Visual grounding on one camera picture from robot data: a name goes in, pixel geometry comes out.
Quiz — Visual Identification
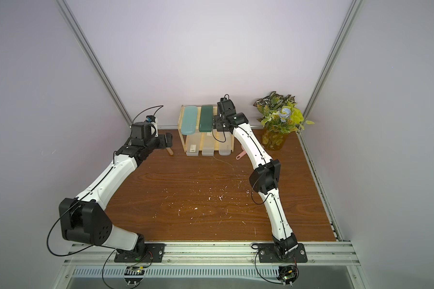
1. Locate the dark green pencil case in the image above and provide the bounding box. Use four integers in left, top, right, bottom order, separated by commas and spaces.
198, 105, 213, 132

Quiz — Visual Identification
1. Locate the light teal pencil case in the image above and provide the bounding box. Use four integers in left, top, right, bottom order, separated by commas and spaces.
180, 105, 198, 136

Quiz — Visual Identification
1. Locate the clear pencil case with label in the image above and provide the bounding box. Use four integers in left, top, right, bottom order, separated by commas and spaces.
186, 133, 201, 157

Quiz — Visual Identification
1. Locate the clear rounded pencil case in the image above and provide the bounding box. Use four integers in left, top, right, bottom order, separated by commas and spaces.
218, 131, 233, 156

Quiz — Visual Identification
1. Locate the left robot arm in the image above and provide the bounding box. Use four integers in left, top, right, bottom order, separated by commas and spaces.
59, 121, 173, 258

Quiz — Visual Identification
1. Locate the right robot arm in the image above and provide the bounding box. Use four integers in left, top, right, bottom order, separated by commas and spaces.
213, 97, 298, 260

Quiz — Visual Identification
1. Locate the wooden two-tier shelf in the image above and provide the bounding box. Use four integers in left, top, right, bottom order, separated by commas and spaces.
178, 105, 235, 157

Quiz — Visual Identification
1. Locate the potted plant in vase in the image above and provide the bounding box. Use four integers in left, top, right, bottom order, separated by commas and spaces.
253, 91, 314, 151

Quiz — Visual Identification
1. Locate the left controller board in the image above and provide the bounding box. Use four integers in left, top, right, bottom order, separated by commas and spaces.
124, 266, 145, 289

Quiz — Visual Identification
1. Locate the controller board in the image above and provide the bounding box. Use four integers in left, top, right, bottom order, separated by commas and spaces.
124, 266, 145, 289
277, 265, 299, 286

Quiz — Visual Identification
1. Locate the right controller board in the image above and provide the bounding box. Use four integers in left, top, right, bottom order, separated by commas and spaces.
277, 265, 299, 286

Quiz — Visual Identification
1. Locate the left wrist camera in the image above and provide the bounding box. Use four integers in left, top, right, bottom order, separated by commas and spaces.
146, 115, 159, 137

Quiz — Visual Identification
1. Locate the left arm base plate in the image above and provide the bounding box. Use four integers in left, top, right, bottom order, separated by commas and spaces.
115, 243, 166, 263

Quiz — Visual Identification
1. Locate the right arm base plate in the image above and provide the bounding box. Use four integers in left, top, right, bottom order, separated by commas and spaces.
257, 243, 308, 263

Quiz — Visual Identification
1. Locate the aluminium front rail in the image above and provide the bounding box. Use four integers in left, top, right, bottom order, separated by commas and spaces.
63, 241, 361, 267

